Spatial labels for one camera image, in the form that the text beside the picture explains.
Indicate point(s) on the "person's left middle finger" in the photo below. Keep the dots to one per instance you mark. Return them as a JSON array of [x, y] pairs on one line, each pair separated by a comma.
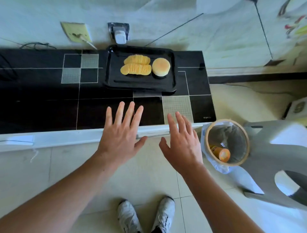
[[128, 115]]

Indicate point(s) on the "ridged yellow bread loaf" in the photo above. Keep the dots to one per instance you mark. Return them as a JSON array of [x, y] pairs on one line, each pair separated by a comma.
[[136, 69], [137, 59]]

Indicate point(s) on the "white box with print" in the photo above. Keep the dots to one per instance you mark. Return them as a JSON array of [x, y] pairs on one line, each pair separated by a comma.
[[297, 108]]

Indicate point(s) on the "person's left thumb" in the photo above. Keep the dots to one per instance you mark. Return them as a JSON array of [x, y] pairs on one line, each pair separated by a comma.
[[140, 145]]

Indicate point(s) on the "person's left white shoe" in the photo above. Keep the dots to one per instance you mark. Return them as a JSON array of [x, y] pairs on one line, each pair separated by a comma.
[[128, 217]]

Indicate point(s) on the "person's right hand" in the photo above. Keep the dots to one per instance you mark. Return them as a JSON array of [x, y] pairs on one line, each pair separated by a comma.
[[184, 148]]

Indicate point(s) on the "grey plastic stool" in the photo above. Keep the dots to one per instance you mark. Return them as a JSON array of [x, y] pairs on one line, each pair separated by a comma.
[[271, 158]]

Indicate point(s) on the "round pale bun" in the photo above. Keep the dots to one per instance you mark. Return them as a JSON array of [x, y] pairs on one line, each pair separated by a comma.
[[161, 67]]

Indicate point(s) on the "person's right white shoe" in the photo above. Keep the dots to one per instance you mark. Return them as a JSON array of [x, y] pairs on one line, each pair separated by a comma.
[[164, 214]]

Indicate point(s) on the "person's left forearm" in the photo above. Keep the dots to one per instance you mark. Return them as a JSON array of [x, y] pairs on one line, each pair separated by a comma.
[[55, 199]]

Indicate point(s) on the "white plastic bin liner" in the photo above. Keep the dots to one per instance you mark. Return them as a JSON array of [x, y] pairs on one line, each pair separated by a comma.
[[217, 165]]

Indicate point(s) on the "orange can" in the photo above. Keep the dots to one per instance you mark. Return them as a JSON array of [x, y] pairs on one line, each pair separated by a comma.
[[220, 153]]

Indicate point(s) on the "person's right middle finger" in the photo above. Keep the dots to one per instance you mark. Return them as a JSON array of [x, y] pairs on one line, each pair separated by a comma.
[[181, 122]]

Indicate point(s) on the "yellowed wall socket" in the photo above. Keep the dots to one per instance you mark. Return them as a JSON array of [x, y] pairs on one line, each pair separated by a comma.
[[76, 32]]

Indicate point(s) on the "black baking tray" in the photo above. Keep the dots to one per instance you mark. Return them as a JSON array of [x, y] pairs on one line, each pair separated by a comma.
[[141, 69]]

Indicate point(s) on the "person's left hand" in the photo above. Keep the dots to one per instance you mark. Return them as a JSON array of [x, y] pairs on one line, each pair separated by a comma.
[[118, 144]]

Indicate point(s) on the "person's right thumb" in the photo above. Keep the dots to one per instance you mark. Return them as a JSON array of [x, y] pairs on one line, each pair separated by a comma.
[[164, 147]]

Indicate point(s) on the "person's left little finger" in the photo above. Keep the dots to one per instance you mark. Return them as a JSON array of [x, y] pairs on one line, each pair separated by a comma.
[[109, 117]]

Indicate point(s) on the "person's white shoe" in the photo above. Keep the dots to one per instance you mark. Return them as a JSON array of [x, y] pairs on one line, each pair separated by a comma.
[[164, 214], [128, 217]]

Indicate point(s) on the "person's right forearm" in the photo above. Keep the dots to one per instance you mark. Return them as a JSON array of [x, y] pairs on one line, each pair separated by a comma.
[[215, 204]]

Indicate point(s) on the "round wooden-rim waste bin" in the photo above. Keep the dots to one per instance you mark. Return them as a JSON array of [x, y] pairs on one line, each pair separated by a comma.
[[227, 142]]

